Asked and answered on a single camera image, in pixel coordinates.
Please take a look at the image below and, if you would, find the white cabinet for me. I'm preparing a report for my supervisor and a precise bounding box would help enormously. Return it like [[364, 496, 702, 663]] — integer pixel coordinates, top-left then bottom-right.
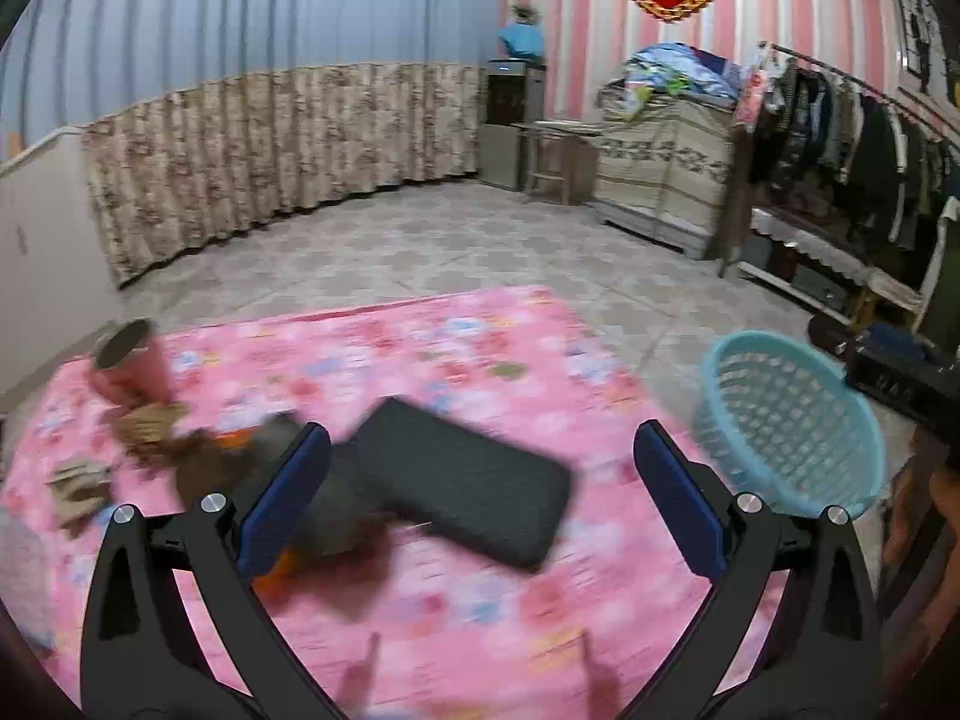
[[0, 127, 125, 406]]

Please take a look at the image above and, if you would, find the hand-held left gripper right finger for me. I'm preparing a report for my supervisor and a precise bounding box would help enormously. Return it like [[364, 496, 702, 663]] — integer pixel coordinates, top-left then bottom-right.
[[634, 420, 883, 720]]

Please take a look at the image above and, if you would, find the pink mug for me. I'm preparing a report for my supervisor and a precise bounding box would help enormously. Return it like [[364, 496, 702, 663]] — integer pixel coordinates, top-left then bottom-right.
[[90, 319, 173, 407]]

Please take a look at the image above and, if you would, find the pink floral tablecloth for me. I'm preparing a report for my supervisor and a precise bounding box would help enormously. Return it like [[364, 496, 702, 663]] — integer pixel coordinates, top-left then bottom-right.
[[0, 285, 796, 720]]

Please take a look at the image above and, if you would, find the orange bottle cap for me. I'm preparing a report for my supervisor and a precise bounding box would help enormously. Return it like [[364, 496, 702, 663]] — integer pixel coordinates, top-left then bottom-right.
[[255, 549, 320, 602]]

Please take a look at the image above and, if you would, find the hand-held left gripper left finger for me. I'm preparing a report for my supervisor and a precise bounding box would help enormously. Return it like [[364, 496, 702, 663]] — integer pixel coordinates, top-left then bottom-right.
[[81, 423, 346, 720]]

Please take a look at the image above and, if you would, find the light blue plastic basket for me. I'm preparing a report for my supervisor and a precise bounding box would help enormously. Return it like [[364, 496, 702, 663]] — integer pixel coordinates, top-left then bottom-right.
[[701, 330, 886, 518]]

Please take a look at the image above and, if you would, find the grey water dispenser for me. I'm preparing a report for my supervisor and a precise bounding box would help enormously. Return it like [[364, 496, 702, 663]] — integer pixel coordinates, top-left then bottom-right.
[[478, 58, 547, 192]]

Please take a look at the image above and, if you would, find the pile of clothes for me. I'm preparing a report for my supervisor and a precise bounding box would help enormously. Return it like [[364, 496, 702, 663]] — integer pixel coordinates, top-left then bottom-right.
[[600, 43, 743, 117]]

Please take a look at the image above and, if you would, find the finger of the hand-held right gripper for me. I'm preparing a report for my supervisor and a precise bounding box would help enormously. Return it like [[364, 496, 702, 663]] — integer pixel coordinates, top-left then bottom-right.
[[868, 327, 947, 362], [806, 310, 872, 385]]

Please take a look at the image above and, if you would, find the pink hanging bag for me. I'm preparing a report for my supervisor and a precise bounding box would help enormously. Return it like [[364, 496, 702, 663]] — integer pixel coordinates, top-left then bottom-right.
[[735, 45, 773, 132]]

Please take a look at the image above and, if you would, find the small side table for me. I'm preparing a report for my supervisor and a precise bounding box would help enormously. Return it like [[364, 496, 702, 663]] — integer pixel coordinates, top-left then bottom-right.
[[517, 120, 601, 205]]

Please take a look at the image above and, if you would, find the person's right hand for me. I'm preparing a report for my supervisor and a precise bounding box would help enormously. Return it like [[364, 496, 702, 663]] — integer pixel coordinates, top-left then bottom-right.
[[882, 427, 960, 616]]

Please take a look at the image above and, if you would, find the black leather case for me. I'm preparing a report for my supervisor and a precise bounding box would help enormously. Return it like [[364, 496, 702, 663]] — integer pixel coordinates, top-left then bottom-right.
[[355, 396, 576, 572]]

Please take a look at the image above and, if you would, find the clothes rack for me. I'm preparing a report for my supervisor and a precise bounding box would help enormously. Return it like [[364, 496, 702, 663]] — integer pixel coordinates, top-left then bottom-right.
[[757, 41, 960, 143]]

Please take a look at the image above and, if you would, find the white lace cloth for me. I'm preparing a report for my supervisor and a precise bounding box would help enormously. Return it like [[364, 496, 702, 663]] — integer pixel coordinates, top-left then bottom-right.
[[750, 206, 927, 316]]

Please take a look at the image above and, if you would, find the blue floral curtain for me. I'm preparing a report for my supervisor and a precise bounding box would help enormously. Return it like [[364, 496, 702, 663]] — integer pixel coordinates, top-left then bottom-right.
[[0, 0, 503, 290]]

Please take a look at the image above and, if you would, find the black window wall picture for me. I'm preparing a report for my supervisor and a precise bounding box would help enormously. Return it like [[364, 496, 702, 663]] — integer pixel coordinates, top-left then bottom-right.
[[892, 0, 947, 95]]

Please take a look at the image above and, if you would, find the blue cloth bundle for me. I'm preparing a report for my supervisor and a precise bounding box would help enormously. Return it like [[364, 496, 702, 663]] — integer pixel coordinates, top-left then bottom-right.
[[499, 19, 547, 61]]

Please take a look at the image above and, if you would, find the row of hanging clothes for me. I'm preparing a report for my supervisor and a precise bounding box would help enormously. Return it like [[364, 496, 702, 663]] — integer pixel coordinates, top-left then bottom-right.
[[750, 64, 960, 256]]

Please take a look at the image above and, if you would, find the cloth covered chest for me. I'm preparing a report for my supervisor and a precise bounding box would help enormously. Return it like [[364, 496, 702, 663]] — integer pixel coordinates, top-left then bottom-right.
[[596, 82, 740, 260]]

